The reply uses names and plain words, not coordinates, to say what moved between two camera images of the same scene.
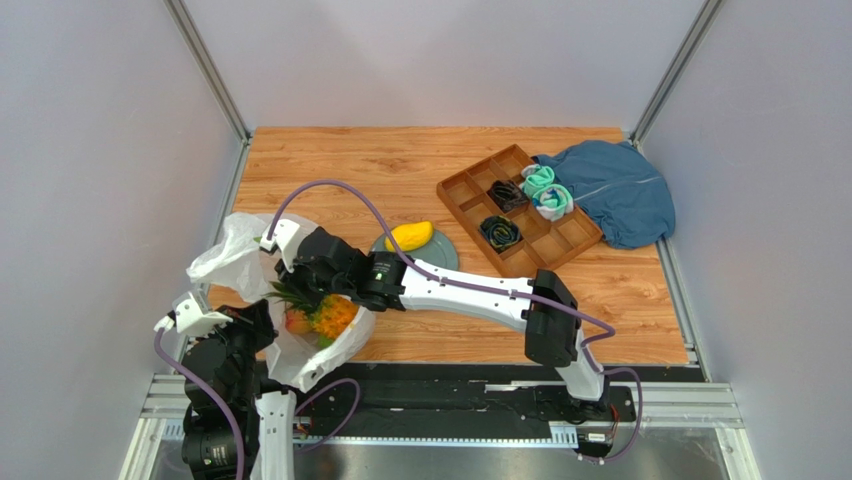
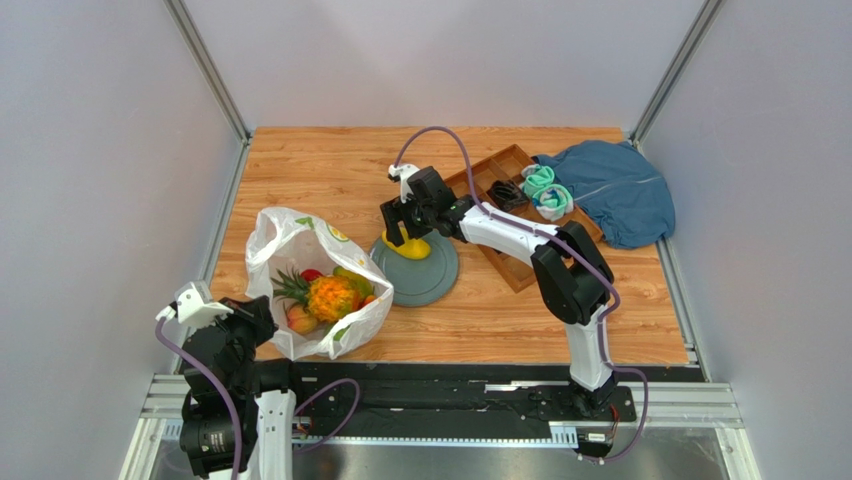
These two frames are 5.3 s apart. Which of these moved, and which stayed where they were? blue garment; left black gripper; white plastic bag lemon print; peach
Moved: white plastic bag lemon print
Stayed: peach; blue garment; left black gripper
